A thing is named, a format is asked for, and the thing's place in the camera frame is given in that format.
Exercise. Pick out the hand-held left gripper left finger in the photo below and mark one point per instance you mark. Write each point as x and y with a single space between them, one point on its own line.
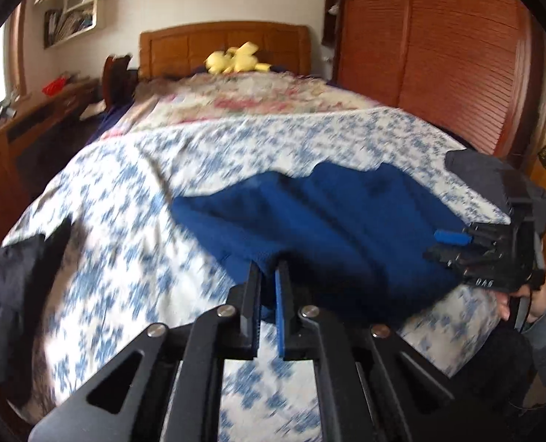
250 304

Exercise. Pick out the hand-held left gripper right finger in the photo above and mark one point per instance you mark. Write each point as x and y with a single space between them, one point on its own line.
280 322

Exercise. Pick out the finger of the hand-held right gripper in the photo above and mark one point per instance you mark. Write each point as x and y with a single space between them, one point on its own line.
457 258
452 237

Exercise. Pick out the blue sweater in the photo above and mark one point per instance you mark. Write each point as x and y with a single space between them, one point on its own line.
346 221

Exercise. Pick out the person's right hand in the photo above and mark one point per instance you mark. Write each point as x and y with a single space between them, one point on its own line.
542 301

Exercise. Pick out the dark grey garment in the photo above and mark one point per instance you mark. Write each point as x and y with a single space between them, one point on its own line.
480 170

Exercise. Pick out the person's dark trousers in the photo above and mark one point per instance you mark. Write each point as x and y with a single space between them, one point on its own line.
494 377

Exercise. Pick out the bed with floral cover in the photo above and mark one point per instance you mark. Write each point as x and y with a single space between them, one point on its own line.
162 170

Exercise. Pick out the wooden slatted wardrobe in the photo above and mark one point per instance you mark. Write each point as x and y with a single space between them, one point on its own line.
439 46

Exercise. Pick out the pink floral quilt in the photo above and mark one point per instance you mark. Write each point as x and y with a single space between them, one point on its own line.
254 96

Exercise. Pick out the black garment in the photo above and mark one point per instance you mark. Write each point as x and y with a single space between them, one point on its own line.
10 294

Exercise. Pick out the yellow plush toy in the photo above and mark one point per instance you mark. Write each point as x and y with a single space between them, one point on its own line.
236 60

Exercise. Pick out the wooden chair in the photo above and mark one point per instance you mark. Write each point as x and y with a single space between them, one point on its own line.
116 78

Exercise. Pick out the wooden headboard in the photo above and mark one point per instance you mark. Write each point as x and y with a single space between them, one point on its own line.
176 48

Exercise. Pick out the red basket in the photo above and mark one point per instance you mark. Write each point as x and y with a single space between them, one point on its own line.
54 87

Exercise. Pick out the white wall shelf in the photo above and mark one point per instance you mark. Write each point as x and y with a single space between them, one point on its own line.
89 14

